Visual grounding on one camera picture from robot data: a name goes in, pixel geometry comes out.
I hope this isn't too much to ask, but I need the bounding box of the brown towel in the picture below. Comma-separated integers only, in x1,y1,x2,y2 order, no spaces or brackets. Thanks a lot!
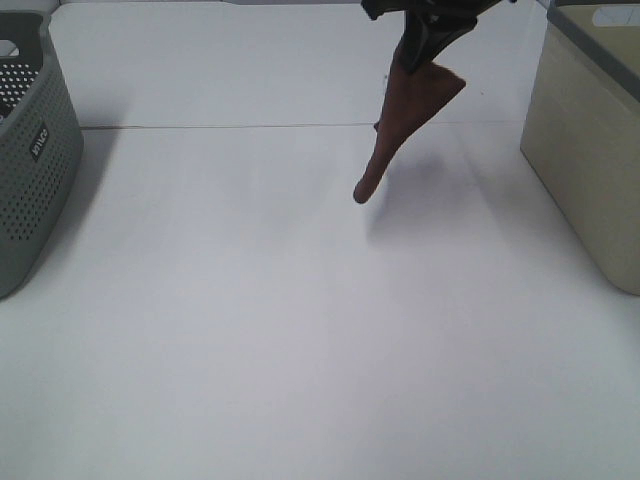
353,51,466,204

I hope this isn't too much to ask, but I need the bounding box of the beige storage bin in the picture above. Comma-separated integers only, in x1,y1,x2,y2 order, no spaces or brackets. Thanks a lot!
520,1,639,295

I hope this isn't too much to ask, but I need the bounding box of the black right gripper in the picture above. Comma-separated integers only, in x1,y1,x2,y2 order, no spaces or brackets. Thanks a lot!
360,0,501,74

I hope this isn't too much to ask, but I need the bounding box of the grey perforated laundry basket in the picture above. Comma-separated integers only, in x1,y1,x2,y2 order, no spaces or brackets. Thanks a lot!
1,10,84,297

